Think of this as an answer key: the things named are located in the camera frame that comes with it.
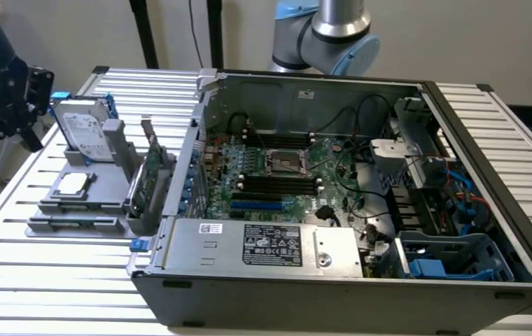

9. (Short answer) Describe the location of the black RAM slot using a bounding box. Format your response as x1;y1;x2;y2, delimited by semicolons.
243;142;315;148
245;135;315;141
241;175;321;183
239;184;321;192
245;139;315;145
239;189;321;197
241;180;321;187
245;131;314;137

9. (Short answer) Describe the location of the black expansion slot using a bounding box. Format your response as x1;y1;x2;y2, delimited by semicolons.
230;191;283;203

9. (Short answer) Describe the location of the blue expansion slot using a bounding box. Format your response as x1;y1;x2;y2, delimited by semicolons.
230;199;283;211

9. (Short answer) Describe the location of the silver hard disk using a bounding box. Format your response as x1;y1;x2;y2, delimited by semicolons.
54;99;113;164

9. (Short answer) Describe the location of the hard disk drive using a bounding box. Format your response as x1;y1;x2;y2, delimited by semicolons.
46;91;118;162

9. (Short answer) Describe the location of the silver CPU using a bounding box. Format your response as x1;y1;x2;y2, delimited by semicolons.
57;172;97;194

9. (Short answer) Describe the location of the black stand pole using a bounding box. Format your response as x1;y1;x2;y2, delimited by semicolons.
207;0;225;69
127;0;159;69

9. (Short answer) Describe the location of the grey parts rack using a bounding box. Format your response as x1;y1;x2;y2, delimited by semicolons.
23;118;178;239

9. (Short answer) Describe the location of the green graphics card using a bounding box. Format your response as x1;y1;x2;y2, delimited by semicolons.
122;118;169;215

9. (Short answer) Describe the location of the CPU socket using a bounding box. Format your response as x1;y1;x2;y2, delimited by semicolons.
262;148;313;175

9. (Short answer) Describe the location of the silver power supply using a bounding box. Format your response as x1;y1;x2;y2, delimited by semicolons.
159;218;365;279

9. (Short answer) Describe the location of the green motherboard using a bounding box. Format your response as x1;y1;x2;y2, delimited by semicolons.
199;134;374;229

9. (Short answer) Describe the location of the grey metal disk bay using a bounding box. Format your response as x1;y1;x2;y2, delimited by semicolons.
387;97;458;187

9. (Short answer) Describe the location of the black open PC case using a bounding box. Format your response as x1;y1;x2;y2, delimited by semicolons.
127;68;532;329

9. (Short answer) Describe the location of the blue-grey plastic disk bay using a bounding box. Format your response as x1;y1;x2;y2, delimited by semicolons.
393;230;514;281

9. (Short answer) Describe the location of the thin black hanging cable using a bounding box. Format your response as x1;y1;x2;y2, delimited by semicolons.
187;0;203;68

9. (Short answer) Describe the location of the black looped wire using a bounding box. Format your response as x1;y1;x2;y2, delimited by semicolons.
225;111;250;134

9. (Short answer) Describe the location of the black long wire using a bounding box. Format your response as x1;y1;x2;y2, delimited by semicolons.
325;93;393;138

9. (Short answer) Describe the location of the grey plastic fan duct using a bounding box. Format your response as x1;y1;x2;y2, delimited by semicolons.
367;137;409;166

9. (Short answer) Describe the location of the blue wire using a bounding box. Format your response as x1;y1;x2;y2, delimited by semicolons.
441;167;476;236

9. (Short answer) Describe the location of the red wire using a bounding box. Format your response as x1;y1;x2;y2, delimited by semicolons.
466;195;492;218

